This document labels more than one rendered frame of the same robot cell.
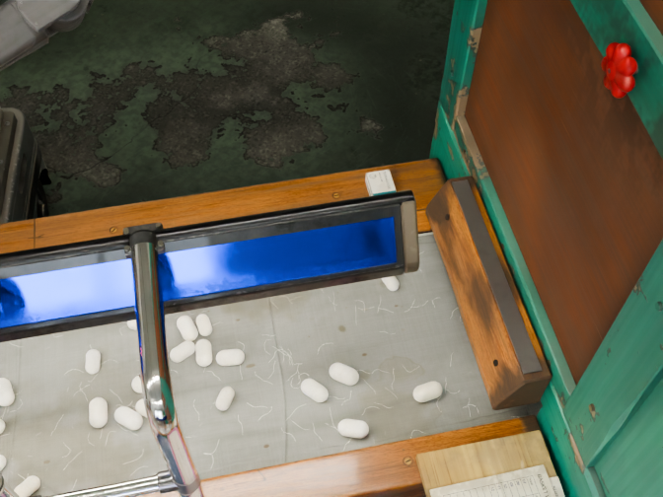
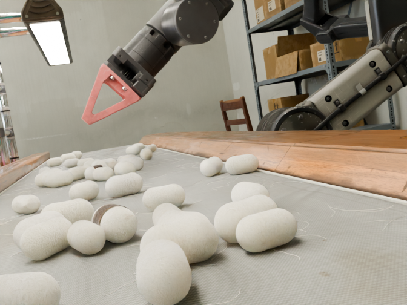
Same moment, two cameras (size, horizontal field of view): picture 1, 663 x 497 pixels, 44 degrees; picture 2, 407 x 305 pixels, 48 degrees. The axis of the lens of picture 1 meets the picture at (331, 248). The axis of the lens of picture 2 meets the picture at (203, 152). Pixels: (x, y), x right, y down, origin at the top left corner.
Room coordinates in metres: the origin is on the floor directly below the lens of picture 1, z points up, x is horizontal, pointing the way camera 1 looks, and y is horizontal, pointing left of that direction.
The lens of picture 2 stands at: (0.50, -0.05, 0.81)
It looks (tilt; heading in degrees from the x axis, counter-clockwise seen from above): 5 degrees down; 89
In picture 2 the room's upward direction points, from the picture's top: 9 degrees counter-clockwise
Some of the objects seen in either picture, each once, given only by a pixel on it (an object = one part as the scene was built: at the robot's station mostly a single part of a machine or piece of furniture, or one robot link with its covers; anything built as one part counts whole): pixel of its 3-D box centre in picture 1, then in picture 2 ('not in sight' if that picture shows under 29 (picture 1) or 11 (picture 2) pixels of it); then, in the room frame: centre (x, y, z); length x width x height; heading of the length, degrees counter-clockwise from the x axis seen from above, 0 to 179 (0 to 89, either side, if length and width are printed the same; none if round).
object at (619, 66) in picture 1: (623, 69); not in sight; (0.48, -0.22, 1.24); 0.04 x 0.02 x 0.04; 13
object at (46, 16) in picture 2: not in sight; (51, 34); (0.18, 1.18, 1.08); 0.62 x 0.08 x 0.07; 103
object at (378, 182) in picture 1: (382, 190); not in sight; (0.73, -0.07, 0.77); 0.06 x 0.04 x 0.02; 13
